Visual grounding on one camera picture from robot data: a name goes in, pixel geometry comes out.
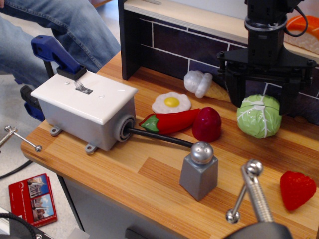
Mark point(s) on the grey and white switch box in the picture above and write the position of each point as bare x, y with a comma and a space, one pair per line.
99, 118

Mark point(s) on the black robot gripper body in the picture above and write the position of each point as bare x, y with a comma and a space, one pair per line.
267, 60

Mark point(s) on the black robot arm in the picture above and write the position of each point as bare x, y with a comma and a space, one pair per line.
268, 15

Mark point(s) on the clear light switch toggle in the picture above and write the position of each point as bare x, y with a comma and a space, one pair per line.
80, 87

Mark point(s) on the green toy cabbage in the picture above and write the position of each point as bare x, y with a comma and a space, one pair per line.
258, 116

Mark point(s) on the red toy strawberry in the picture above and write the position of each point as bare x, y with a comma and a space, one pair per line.
296, 189

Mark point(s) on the blue bar clamp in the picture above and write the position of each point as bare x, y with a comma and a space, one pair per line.
49, 50

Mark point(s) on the red toy chili pepper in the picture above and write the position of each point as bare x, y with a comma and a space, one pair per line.
169, 123

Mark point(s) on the toy fried egg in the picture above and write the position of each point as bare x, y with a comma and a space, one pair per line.
171, 102

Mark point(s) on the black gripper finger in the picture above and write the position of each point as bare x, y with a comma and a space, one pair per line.
236, 87
288, 96

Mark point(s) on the dark red toy fruit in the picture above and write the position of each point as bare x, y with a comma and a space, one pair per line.
207, 125

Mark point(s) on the toy ice cream cone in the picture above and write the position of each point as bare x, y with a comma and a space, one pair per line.
202, 85

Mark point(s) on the grey toy salt shaker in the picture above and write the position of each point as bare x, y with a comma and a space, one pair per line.
199, 174

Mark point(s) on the red box on floor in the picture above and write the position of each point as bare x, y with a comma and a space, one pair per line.
32, 200

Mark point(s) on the metal clamp screw handle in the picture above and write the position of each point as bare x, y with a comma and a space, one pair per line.
251, 171

